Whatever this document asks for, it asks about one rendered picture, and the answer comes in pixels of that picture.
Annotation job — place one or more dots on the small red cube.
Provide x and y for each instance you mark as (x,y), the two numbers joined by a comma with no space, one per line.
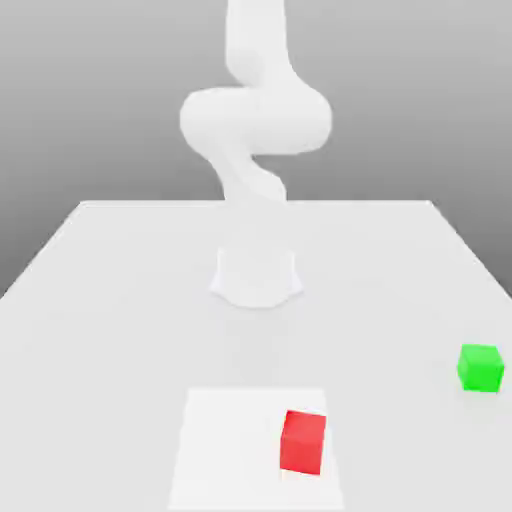
(302,443)

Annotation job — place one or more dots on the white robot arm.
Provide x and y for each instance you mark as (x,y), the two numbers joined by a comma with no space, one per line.
(256,120)

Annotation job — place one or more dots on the small green cube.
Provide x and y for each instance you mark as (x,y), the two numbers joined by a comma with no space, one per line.
(480,368)

